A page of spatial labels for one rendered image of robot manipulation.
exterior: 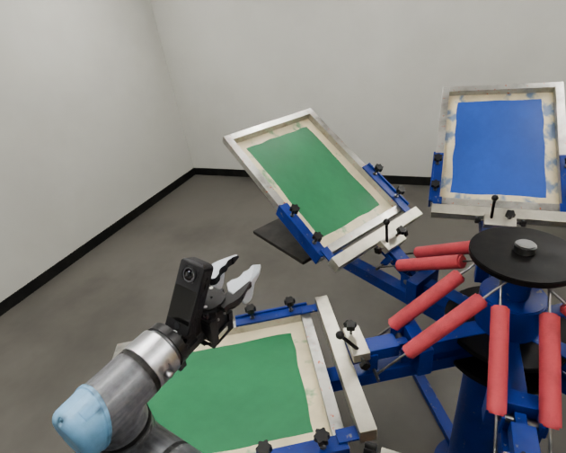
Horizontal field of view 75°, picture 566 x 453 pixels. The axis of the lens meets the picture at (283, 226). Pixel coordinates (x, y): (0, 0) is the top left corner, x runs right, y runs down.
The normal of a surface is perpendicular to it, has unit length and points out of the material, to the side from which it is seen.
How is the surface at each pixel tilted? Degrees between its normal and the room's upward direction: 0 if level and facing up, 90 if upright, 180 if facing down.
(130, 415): 92
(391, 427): 0
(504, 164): 32
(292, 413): 0
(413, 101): 90
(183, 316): 60
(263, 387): 0
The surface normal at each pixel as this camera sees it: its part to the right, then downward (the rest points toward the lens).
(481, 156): -0.29, -0.45
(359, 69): -0.37, 0.52
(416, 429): -0.12, -0.85
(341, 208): 0.22, -0.55
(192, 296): -0.41, 0.01
